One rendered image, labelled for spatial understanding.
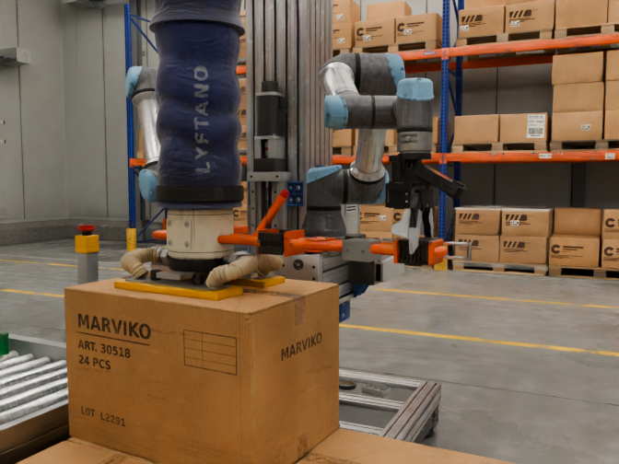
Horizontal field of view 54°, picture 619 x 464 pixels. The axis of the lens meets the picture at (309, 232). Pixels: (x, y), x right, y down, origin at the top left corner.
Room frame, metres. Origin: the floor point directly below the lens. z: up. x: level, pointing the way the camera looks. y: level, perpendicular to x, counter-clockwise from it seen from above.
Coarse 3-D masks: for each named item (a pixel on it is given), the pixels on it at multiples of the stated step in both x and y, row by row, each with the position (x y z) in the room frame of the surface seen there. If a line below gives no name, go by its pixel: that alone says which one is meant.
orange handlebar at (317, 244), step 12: (240, 228) 1.80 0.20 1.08; (228, 240) 1.51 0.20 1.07; (240, 240) 1.49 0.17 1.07; (252, 240) 1.47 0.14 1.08; (300, 240) 1.41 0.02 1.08; (312, 240) 1.40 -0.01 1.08; (324, 240) 1.38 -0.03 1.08; (336, 240) 1.41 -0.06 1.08; (372, 252) 1.32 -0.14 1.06; (384, 252) 1.30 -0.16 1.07; (444, 252) 1.25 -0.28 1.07
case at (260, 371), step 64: (128, 320) 1.45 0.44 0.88; (192, 320) 1.35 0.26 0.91; (256, 320) 1.28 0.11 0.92; (320, 320) 1.52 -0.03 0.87; (128, 384) 1.46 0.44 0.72; (192, 384) 1.35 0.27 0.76; (256, 384) 1.28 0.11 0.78; (320, 384) 1.52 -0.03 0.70; (128, 448) 1.46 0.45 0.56; (192, 448) 1.36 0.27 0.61; (256, 448) 1.28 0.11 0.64
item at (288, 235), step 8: (264, 232) 1.44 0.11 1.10; (272, 232) 1.49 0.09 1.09; (280, 232) 1.52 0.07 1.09; (288, 232) 1.42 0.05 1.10; (296, 232) 1.45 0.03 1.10; (304, 232) 1.48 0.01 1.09; (264, 240) 1.44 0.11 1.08; (272, 240) 1.43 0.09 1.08; (280, 240) 1.41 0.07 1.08; (288, 240) 1.42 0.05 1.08; (264, 248) 1.43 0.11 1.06; (272, 248) 1.42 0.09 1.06; (280, 248) 1.41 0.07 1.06; (288, 248) 1.42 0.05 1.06; (288, 256) 1.42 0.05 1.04
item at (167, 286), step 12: (156, 276) 1.53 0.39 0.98; (120, 288) 1.54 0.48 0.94; (132, 288) 1.52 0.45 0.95; (144, 288) 1.50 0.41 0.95; (156, 288) 1.48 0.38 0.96; (168, 288) 1.46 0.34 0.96; (180, 288) 1.45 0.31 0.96; (192, 288) 1.44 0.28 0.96; (204, 288) 1.42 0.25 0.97; (216, 288) 1.42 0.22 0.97; (228, 288) 1.45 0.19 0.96; (240, 288) 1.46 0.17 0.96; (216, 300) 1.39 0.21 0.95
